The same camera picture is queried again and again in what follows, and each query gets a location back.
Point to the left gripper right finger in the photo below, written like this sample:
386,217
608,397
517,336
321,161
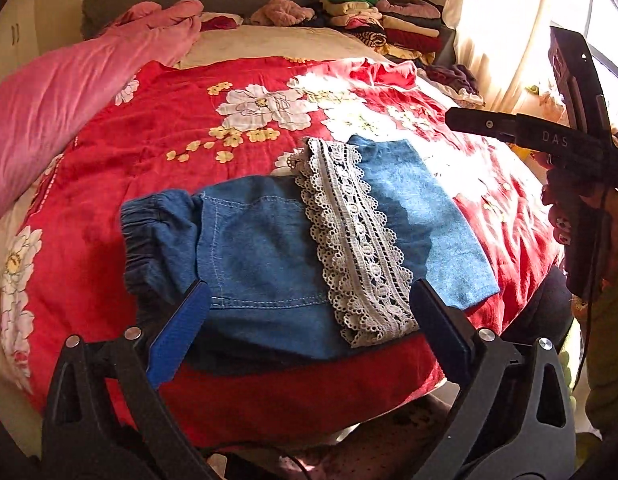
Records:
512,417

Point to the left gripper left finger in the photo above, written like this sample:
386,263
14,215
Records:
104,417

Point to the blue denim pants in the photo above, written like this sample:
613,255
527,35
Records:
317,264

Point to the right hand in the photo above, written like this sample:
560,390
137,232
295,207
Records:
590,194

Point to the red floral bedsheet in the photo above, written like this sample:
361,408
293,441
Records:
62,272

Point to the cream curtain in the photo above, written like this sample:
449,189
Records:
504,43

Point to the stack of folded clothes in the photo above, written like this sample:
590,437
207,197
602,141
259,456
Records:
407,31

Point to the pink blanket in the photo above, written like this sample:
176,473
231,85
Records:
46,103

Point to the pink crumpled garment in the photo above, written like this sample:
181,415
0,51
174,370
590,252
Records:
281,13

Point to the beige mattress cover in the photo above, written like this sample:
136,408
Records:
249,41

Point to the cream wardrobe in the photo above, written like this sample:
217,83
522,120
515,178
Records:
14,35

